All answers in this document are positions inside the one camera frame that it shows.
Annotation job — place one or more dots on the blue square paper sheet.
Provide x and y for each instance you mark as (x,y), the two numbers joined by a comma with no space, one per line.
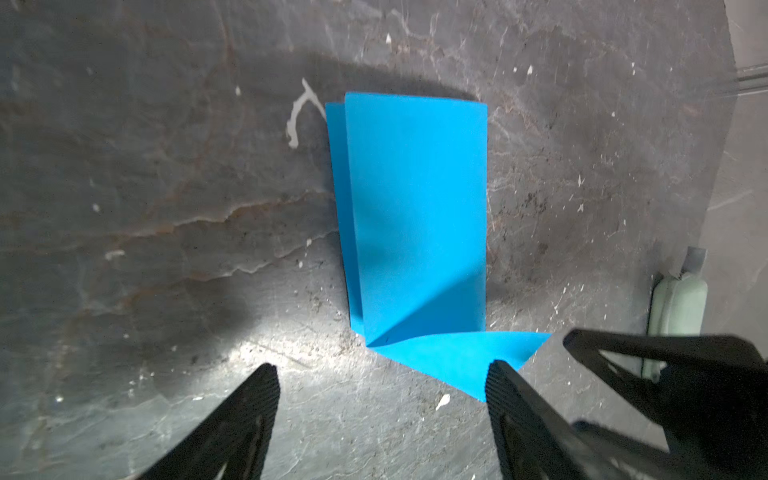
(410,182)

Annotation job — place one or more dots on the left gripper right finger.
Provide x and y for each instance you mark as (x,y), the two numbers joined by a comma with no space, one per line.
(532,440)

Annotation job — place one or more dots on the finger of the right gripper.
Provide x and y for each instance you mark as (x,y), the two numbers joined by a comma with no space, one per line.
(708,393)

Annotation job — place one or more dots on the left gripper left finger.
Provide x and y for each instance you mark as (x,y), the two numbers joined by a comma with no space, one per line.
(233,441)

